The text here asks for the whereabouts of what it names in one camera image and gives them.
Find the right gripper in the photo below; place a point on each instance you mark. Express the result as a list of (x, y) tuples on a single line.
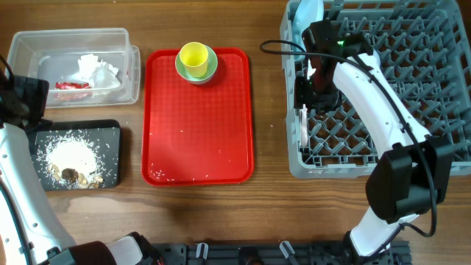
[(301, 96)]

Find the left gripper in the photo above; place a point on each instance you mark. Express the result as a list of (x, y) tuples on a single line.
[(32, 90)]

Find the light blue plate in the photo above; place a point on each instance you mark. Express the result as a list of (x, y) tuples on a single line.
[(308, 12)]

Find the red snack wrapper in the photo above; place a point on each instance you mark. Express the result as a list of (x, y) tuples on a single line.
[(68, 91)]

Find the white plastic fork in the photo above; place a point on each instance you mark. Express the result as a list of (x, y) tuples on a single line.
[(304, 135)]

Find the food scraps and rice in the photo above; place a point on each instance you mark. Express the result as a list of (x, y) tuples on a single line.
[(73, 162)]

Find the white napkin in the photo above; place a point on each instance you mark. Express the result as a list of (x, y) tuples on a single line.
[(96, 73)]

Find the green small saucer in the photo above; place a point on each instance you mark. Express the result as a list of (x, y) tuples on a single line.
[(211, 69)]

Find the yellow plastic cup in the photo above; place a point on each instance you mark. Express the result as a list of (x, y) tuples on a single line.
[(194, 56)]

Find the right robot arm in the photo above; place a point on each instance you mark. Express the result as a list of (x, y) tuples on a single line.
[(413, 167)]

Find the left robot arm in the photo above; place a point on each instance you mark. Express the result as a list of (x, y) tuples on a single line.
[(31, 231)]

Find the clear plastic waste bin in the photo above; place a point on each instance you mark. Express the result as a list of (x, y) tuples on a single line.
[(52, 55)]

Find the grey dishwasher rack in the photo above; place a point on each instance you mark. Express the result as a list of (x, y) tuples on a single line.
[(425, 56)]

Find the black rectangular tray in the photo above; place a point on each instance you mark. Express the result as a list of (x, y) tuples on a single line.
[(81, 154)]

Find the red serving tray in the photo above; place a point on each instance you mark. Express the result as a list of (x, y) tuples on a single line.
[(197, 134)]

